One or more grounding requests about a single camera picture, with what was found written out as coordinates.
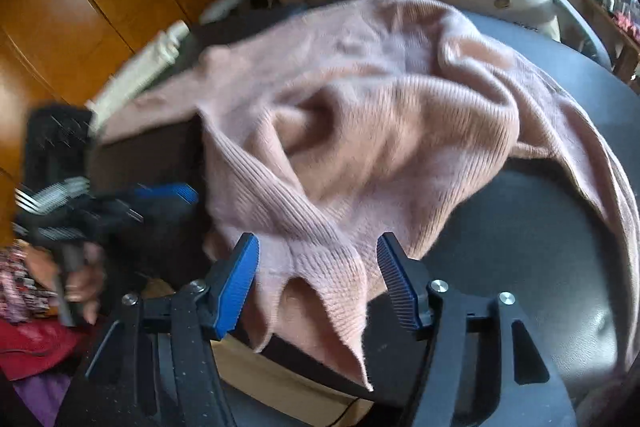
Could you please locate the clutter of small jars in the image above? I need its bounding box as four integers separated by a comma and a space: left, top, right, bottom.
587, 0, 640, 38

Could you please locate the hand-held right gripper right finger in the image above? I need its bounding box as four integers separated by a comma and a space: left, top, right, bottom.
376, 232, 576, 427

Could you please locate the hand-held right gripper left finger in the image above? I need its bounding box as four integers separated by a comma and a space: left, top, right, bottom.
82, 232, 261, 427

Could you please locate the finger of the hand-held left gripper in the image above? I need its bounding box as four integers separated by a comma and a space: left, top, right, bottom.
97, 183, 200, 228

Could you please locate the person's left hand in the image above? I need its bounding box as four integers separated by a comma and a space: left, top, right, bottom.
25, 242, 108, 325

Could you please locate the cream white cloth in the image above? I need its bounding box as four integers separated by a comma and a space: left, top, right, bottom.
92, 21, 191, 128

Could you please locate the wooden side table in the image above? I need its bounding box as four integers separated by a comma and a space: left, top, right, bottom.
580, 0, 640, 82

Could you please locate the purple cloth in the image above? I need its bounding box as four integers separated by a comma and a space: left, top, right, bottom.
14, 376, 72, 427

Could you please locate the pink knit sweater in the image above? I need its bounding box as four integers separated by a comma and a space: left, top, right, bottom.
95, 0, 640, 393

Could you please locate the red cloth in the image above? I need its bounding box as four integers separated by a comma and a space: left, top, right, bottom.
0, 317, 96, 380

